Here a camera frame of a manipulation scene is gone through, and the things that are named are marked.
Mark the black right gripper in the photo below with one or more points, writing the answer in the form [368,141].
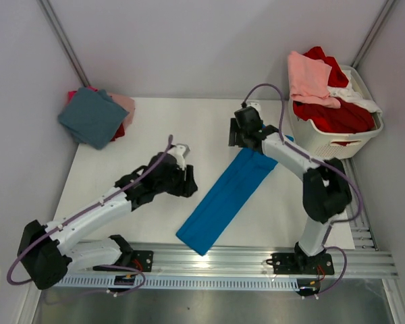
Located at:
[233,131]

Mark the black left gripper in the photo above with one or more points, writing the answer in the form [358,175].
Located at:
[187,187]

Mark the bright blue t-shirt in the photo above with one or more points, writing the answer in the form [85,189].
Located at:
[224,200]

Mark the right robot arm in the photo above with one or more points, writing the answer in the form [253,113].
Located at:
[325,189]

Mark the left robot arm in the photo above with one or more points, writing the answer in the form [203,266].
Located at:
[48,252]

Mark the pink t-shirt in basket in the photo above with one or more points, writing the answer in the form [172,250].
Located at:
[308,81]

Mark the red folded t-shirt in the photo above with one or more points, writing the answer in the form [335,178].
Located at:
[121,131]

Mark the white perforated laundry basket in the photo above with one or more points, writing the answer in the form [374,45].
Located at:
[342,146]

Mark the pink folded t-shirt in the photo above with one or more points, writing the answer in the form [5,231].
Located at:
[126,103]

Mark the red t-shirt in basket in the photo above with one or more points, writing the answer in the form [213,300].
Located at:
[348,119]

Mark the white t-shirt in basket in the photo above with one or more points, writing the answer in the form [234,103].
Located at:
[356,91]

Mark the teal folded t-shirt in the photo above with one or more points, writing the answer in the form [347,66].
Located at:
[92,117]

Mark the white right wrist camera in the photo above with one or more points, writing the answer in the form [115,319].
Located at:
[255,104]

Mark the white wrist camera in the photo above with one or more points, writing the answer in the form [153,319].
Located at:
[179,152]
[255,104]

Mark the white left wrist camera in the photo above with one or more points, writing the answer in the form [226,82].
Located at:
[179,152]

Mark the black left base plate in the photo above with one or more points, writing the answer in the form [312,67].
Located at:
[141,260]

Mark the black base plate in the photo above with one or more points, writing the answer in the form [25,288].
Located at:
[141,260]
[288,263]

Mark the white slotted cable duct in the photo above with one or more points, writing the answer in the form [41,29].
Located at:
[181,283]

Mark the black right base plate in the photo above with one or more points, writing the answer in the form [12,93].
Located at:
[288,263]

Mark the aluminium mounting rail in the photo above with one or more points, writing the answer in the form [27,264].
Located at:
[232,261]

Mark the right aluminium frame post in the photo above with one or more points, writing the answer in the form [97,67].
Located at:
[375,30]

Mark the aluminium frame post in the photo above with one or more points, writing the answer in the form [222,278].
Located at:
[62,38]
[375,30]

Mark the left aluminium frame post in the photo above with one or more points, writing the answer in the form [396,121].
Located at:
[62,38]

